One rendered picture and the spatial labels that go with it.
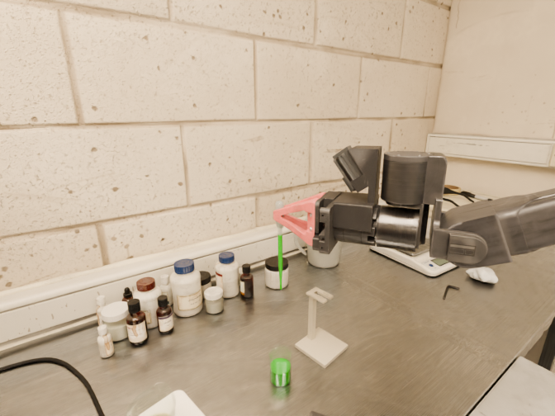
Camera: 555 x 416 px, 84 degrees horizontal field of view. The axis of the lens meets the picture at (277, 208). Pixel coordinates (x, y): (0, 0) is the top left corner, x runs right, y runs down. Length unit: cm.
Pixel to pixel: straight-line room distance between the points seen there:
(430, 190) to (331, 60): 81
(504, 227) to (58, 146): 79
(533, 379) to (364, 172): 55
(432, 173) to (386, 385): 42
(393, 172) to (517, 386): 51
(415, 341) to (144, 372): 56
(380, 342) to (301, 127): 68
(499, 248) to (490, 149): 116
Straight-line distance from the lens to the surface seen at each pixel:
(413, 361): 74
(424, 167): 40
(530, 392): 79
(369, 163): 40
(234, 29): 95
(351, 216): 41
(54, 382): 78
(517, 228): 42
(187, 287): 78
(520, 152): 153
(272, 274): 88
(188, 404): 53
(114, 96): 82
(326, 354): 70
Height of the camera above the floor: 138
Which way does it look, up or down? 17 degrees down
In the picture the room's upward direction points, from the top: straight up
